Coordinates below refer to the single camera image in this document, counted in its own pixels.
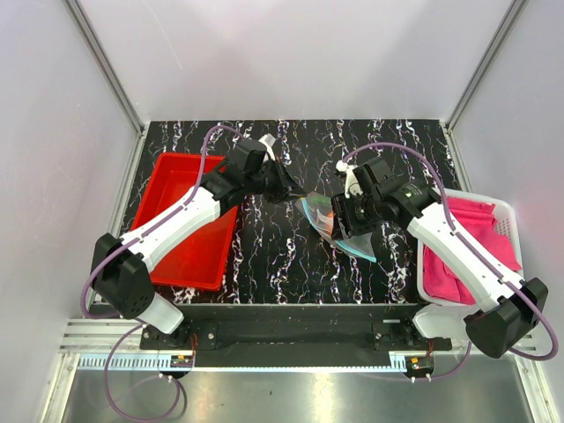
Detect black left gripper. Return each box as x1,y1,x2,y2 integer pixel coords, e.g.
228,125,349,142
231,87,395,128
245,156,307,204

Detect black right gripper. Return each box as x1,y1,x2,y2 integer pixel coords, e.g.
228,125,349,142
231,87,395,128
330,189,382,241

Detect clear zip top bag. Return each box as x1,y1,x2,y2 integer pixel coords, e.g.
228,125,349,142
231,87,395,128
294,192,377,263

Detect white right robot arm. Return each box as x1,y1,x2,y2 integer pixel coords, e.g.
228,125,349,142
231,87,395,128
331,159,548,358

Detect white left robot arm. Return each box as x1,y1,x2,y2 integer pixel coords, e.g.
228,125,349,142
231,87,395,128
88,134,306,349

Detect pink cloth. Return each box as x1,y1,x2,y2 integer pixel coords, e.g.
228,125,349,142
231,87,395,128
422,197,522,305

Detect white plastic basket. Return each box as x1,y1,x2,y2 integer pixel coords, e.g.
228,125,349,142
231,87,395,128
417,189,523,307

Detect red plastic bin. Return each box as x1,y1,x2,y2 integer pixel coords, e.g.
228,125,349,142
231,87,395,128
121,152,238,292

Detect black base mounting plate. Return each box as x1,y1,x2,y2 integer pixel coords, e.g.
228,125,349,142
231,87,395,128
140,304,453,369

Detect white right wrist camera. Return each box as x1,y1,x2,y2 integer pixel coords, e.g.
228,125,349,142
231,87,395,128
336,160,363,198

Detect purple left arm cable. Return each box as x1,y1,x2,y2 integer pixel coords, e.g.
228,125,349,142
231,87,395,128
81,125,246,419

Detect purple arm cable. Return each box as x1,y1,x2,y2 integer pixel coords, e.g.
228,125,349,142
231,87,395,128
341,141,558,384
81,125,246,419

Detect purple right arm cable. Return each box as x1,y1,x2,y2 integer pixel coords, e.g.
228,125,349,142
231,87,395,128
341,141,558,384

